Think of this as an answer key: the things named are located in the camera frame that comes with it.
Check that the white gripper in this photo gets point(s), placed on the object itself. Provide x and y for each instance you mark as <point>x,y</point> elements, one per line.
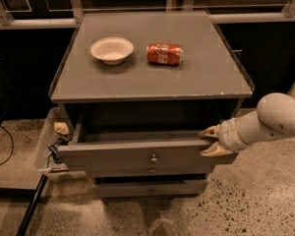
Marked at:
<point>230,136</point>

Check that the grey top drawer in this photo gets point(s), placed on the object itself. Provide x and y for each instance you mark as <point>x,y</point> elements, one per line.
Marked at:
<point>104,142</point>

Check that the grey drawer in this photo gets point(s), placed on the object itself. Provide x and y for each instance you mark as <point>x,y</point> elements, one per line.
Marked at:
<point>104,142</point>
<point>151,171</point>
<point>126,190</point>

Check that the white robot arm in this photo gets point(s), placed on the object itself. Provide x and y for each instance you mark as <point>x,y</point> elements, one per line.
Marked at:
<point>273,119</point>

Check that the grey drawer cabinet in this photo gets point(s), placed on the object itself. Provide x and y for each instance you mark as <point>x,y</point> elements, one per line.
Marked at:
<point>207,87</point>

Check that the grey middle drawer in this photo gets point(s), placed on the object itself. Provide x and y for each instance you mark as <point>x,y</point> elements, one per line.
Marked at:
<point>151,171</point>

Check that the grey bottom drawer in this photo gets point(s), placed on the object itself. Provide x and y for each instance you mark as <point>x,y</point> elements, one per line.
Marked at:
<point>126,190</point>

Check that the red soda can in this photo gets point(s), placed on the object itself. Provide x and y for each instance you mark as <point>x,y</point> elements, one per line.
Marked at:
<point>165,53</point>

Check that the white paper bowl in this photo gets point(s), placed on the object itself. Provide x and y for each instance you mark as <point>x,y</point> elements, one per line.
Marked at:
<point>112,50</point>

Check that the green snack bag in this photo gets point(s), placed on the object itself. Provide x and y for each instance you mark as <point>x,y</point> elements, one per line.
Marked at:
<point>63,140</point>

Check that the metal railing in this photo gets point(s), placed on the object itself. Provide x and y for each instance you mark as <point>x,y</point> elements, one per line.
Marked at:
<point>39,14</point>

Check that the tan crumpled wrapper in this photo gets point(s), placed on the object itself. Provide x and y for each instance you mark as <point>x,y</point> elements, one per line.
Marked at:
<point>61,128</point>

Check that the black floor bar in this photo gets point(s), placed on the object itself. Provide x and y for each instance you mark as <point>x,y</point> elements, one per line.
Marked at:
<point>32,206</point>

